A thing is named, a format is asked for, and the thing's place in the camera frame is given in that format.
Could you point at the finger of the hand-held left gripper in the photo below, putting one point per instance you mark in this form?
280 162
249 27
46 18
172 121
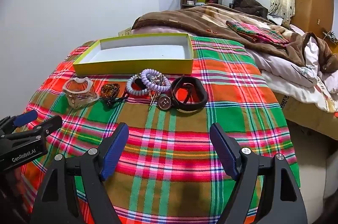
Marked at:
25 118
47 125

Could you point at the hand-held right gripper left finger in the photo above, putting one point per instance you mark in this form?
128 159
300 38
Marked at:
115 152

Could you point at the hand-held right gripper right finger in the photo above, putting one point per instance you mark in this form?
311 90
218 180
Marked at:
223 152

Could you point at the clear wavy hair clip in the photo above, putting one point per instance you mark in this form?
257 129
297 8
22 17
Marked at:
79 105

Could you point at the black wristband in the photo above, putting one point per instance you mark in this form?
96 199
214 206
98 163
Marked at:
203 94

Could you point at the metal charm hair clip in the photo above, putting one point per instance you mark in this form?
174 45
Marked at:
158 80

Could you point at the white tray with green rim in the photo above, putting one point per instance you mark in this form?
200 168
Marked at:
132 66

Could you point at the plaid blanket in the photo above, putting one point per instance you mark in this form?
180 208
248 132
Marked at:
169 129

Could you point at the white quilt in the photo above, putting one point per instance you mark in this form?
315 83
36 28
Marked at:
290 81

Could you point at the folded plaid cloth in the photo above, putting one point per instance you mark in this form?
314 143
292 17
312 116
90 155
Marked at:
253 31

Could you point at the pink blanket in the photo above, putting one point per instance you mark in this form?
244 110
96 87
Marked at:
158 30

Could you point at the brown fleece blanket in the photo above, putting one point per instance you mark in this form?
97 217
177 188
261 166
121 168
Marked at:
184 20

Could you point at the wall socket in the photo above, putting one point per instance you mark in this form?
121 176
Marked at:
124 32

